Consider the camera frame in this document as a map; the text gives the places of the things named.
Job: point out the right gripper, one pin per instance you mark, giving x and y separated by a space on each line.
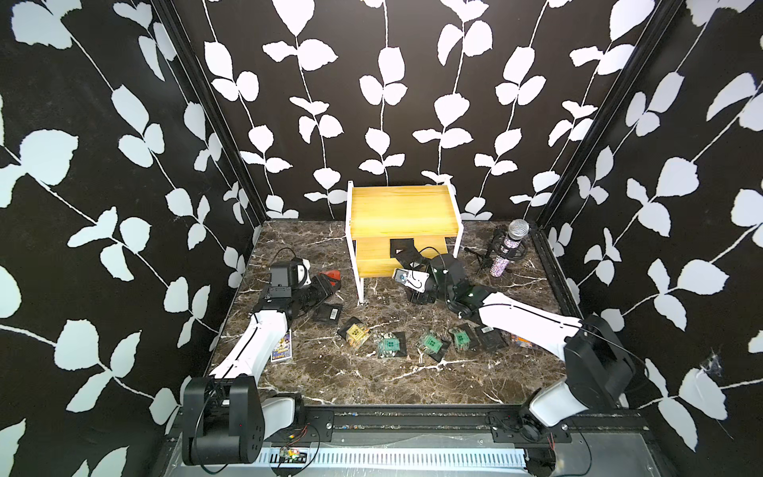
418 298

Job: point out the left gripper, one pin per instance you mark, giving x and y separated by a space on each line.
322 288

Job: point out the green label tea bag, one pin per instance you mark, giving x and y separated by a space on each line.
433 346

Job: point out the small green tea bag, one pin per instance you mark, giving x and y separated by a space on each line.
464 339

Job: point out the teal floral tea bag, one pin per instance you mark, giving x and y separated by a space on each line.
392 345

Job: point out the yellow label tea bag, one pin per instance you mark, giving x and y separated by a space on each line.
354 332

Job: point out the black barcode tea bag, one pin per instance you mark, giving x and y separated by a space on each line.
490 339

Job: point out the red tea bag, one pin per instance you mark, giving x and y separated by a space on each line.
333 275

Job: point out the orange label tea bag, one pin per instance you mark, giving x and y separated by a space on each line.
523 343

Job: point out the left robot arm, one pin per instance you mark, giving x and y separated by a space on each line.
224 420

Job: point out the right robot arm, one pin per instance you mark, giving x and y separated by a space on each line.
598 368

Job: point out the wooden two-tier metal shelf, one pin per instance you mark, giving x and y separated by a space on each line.
375 216

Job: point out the colourful card on floor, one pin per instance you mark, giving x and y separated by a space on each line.
283 351

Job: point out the purple glitter microphone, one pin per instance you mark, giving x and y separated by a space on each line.
508 245

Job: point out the small green circuit board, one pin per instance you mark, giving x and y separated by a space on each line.
288 455

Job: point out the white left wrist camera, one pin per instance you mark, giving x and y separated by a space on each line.
302 268

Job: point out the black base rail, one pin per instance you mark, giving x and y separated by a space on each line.
326 423

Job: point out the white slotted cable duct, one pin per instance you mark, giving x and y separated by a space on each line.
498 460

